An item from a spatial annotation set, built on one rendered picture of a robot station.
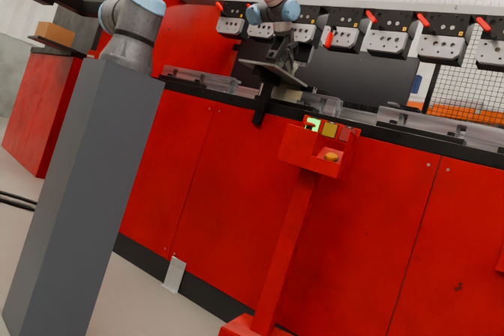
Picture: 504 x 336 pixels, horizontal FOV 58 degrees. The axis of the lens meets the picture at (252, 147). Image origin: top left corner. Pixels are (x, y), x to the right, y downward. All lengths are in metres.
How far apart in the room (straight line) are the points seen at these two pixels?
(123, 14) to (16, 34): 7.18
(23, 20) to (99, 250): 7.35
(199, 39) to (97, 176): 1.59
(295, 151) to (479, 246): 0.60
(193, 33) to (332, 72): 0.83
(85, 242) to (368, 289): 0.89
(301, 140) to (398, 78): 1.05
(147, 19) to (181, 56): 1.32
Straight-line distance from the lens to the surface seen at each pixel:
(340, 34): 1.91
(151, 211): 2.16
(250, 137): 1.84
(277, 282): 1.48
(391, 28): 1.84
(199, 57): 2.73
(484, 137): 1.65
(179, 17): 2.61
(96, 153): 1.26
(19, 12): 8.52
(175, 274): 2.02
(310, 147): 1.39
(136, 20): 1.32
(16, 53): 8.50
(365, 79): 2.41
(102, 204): 1.30
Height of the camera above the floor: 0.66
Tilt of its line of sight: 1 degrees up
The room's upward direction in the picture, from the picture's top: 17 degrees clockwise
